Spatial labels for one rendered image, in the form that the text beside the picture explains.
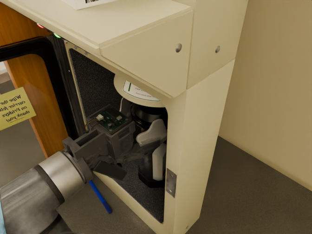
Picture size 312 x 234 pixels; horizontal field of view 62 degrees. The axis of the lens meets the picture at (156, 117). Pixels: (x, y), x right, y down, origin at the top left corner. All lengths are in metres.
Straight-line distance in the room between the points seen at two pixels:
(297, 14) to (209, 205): 0.52
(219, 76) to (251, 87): 0.44
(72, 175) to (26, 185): 0.06
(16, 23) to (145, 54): 0.38
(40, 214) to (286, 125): 0.66
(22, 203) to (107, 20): 0.29
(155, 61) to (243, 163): 0.67
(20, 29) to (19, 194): 0.31
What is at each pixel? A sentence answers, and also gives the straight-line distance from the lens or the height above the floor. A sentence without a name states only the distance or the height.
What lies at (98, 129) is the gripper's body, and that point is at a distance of 0.45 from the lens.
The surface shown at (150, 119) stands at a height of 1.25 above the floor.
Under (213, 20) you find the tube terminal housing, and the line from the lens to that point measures 0.31.
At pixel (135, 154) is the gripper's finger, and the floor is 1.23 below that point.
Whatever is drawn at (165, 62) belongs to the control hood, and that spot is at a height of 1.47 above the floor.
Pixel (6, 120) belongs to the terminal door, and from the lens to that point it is 0.60.
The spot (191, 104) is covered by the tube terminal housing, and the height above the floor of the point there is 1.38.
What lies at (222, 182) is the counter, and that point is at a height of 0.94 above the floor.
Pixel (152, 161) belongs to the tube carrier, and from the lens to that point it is 0.60.
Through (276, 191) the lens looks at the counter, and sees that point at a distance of 0.85.
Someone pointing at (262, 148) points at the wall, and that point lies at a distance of 0.91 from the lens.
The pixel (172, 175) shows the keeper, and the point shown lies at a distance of 0.46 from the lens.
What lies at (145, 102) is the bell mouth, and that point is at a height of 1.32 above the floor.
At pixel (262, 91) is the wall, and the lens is 0.80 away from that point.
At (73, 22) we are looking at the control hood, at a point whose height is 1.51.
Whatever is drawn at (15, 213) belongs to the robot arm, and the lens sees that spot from 0.43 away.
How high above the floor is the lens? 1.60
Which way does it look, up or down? 42 degrees down
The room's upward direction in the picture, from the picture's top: straight up
